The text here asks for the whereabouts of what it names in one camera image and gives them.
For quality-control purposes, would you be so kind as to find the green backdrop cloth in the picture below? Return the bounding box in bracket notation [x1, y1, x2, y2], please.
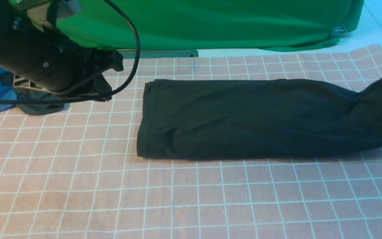
[56, 0, 365, 53]

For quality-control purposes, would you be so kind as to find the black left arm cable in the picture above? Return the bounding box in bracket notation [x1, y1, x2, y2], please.
[0, 0, 141, 106]

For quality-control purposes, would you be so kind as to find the pink checkered tablecloth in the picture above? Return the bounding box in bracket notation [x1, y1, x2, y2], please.
[0, 45, 382, 239]

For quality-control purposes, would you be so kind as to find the dark gray long-sleeved shirt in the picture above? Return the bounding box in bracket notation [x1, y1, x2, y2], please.
[136, 79, 382, 159]

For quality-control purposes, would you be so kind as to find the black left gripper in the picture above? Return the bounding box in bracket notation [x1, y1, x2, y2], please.
[0, 20, 123, 101]

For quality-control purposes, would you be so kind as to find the dark gray crumpled garment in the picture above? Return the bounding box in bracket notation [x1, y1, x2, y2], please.
[0, 73, 65, 116]

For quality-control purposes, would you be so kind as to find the metal binder clip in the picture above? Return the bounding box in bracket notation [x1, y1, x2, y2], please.
[331, 25, 348, 38]

